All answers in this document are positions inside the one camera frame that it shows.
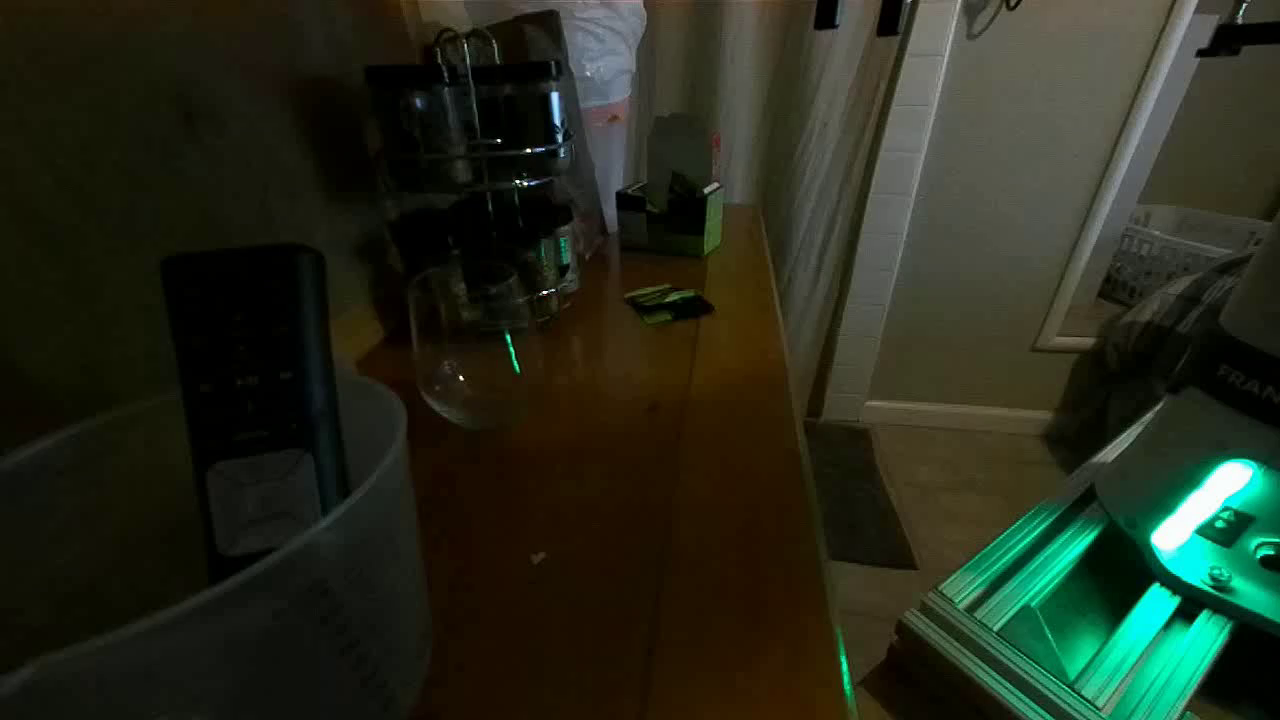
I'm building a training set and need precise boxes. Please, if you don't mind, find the white plastic bag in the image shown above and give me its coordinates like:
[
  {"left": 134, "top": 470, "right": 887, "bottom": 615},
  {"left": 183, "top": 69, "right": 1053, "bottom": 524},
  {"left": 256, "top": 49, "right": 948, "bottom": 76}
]
[{"left": 555, "top": 0, "right": 658, "bottom": 230}]

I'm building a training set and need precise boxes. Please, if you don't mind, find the grey robot mounting plate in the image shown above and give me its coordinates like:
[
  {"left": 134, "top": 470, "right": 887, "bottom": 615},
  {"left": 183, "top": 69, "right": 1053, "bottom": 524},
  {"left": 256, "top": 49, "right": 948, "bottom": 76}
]
[{"left": 1091, "top": 383, "right": 1280, "bottom": 631}]

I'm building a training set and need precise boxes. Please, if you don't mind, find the aluminium extrusion frame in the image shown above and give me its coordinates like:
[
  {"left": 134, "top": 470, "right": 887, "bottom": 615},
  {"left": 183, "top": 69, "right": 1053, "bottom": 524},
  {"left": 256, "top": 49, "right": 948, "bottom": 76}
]
[{"left": 891, "top": 404, "right": 1253, "bottom": 720}]

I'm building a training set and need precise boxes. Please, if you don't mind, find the black remote control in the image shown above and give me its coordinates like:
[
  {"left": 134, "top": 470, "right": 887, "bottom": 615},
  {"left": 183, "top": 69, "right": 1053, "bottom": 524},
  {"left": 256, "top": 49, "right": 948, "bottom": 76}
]
[{"left": 157, "top": 240, "right": 358, "bottom": 582}]

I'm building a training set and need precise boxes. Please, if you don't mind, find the white door frame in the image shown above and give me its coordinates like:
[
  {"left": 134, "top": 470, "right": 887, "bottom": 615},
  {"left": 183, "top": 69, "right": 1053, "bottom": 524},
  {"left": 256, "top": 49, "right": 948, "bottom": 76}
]
[{"left": 818, "top": 0, "right": 967, "bottom": 429}]

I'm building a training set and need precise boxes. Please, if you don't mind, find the black overhead bracket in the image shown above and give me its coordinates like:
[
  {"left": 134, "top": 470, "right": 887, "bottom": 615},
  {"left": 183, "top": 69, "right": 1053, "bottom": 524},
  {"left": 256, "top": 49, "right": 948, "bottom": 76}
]
[{"left": 1192, "top": 0, "right": 1280, "bottom": 65}]

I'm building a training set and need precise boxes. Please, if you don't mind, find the white laundry basket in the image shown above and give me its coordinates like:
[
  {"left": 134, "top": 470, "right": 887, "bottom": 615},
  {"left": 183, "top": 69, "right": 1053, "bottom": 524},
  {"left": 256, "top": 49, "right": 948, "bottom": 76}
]
[{"left": 1096, "top": 197, "right": 1280, "bottom": 310}]

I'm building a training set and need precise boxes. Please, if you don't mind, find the dark floor mat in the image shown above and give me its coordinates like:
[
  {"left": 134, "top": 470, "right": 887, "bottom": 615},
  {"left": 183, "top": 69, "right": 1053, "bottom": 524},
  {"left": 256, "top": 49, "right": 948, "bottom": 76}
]
[{"left": 806, "top": 416, "right": 919, "bottom": 574}]

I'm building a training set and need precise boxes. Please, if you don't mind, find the white plastic tub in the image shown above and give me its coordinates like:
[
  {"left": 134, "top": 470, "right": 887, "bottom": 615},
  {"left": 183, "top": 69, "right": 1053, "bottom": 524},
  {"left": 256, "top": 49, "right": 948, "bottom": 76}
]
[{"left": 0, "top": 350, "right": 442, "bottom": 720}]

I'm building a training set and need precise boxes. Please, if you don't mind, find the stemless clear glass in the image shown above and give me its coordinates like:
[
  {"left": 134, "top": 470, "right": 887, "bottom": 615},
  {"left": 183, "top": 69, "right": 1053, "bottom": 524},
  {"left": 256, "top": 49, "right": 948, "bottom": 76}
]
[{"left": 404, "top": 255, "right": 551, "bottom": 431}]

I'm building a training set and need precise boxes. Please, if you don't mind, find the green box with grey flap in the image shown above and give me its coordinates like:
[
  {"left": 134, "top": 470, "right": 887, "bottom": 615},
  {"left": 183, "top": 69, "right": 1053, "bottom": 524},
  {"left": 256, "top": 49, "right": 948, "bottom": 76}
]
[{"left": 614, "top": 110, "right": 732, "bottom": 265}]

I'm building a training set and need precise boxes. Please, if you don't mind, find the dark crumpled blanket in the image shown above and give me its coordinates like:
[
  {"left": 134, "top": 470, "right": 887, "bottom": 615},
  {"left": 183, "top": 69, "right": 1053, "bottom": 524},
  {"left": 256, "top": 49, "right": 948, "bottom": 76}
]
[{"left": 1045, "top": 255, "right": 1259, "bottom": 470}]

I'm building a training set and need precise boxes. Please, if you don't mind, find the white framed mirror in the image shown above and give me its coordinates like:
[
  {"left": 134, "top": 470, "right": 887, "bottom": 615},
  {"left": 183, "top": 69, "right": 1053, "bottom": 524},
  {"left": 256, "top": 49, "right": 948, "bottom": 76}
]
[{"left": 1033, "top": 0, "right": 1280, "bottom": 357}]

